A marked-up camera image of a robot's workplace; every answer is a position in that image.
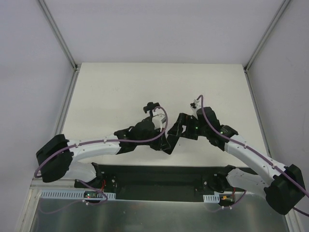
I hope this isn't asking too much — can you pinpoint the black phone stand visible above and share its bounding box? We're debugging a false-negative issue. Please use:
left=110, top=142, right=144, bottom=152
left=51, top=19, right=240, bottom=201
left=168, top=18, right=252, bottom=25
left=142, top=102, right=160, bottom=121

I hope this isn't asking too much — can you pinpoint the black smartphone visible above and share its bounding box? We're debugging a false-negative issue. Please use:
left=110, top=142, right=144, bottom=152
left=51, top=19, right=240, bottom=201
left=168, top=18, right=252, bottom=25
left=165, top=134, right=179, bottom=155

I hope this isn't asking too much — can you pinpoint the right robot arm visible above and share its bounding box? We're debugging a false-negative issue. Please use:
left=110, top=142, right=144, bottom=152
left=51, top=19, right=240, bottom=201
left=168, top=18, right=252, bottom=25
left=168, top=107, right=309, bottom=215

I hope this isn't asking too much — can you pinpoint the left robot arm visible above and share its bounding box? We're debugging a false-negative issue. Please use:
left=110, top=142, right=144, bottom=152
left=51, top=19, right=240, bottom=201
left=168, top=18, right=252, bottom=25
left=35, top=119, right=179, bottom=188

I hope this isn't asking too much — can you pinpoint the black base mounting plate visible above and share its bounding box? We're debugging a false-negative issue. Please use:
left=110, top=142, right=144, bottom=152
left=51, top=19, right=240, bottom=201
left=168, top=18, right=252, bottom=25
left=73, top=164, right=266, bottom=201

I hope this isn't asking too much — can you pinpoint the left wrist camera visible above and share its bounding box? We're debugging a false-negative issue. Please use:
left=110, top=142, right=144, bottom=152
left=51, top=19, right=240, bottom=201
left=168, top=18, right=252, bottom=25
left=152, top=110, right=167, bottom=131

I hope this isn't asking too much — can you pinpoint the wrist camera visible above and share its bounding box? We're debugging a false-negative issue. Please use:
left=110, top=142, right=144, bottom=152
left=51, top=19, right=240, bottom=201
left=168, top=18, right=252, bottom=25
left=152, top=110, right=167, bottom=131
left=190, top=99, right=201, bottom=113

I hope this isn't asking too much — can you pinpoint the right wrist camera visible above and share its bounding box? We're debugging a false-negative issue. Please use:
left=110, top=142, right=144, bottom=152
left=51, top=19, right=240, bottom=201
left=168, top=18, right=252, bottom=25
left=190, top=99, right=201, bottom=113

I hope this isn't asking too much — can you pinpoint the right white cable duct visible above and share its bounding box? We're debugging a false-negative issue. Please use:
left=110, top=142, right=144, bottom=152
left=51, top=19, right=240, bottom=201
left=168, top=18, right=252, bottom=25
left=203, top=192, right=235, bottom=203

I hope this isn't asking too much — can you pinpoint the white cable duct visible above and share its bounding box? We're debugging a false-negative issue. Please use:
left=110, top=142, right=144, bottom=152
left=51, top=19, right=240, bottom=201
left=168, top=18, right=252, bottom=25
left=41, top=189, right=116, bottom=201
left=203, top=192, right=235, bottom=203

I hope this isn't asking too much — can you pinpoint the left aluminium frame post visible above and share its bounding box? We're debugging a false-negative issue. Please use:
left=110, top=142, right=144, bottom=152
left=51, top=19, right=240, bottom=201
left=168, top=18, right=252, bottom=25
left=36, top=0, right=80, bottom=72

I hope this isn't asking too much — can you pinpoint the aluminium frame post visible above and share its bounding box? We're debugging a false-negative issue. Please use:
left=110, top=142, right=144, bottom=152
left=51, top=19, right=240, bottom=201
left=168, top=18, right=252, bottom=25
left=243, top=0, right=293, bottom=73
left=36, top=0, right=80, bottom=72

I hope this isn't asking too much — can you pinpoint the left white cable duct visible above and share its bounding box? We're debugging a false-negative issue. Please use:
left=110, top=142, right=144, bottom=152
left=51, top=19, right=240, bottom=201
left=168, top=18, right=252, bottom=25
left=41, top=189, right=116, bottom=201

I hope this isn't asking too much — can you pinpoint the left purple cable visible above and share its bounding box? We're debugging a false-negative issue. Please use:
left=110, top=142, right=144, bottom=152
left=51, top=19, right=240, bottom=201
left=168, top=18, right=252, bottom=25
left=35, top=106, right=169, bottom=178

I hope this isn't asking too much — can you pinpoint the right aluminium frame post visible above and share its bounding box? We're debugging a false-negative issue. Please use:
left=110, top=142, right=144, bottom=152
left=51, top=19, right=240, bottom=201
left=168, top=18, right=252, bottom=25
left=243, top=0, right=293, bottom=73

